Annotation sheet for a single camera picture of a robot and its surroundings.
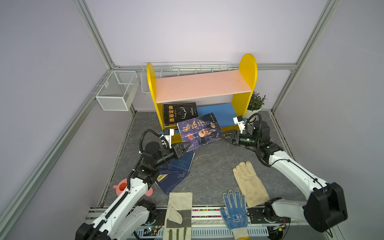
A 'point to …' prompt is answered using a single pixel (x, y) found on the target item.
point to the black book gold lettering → (177, 112)
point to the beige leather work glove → (251, 185)
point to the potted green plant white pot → (255, 105)
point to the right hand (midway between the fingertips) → (220, 137)
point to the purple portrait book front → (200, 131)
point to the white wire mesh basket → (118, 91)
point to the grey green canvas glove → (178, 225)
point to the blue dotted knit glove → (236, 214)
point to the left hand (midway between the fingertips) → (190, 146)
